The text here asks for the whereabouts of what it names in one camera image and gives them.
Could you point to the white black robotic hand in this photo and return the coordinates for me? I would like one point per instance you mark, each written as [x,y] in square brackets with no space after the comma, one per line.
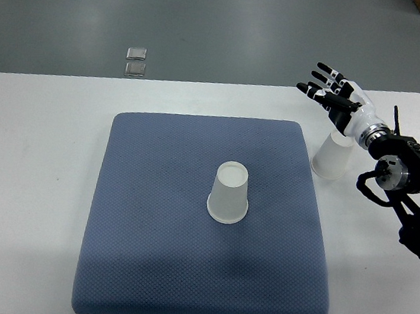
[349,108]

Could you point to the white paper cup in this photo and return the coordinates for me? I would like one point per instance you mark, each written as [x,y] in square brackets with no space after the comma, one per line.
[330,161]
[227,202]

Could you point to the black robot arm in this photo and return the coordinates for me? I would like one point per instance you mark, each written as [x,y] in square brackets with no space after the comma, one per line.
[395,180]

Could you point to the white paper cup on cushion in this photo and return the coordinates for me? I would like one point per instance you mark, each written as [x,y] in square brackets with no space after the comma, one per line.
[227,202]

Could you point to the blue fabric cushion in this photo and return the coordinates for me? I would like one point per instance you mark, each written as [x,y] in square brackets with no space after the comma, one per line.
[151,247]

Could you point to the upper metal floor plate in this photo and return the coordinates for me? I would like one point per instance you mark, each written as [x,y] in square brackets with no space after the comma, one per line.
[138,53]

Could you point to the metal floor plate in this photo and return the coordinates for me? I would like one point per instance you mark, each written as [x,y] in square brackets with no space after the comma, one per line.
[138,53]
[135,69]

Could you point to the lower metal floor plate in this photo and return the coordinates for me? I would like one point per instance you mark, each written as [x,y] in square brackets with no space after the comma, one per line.
[135,69]

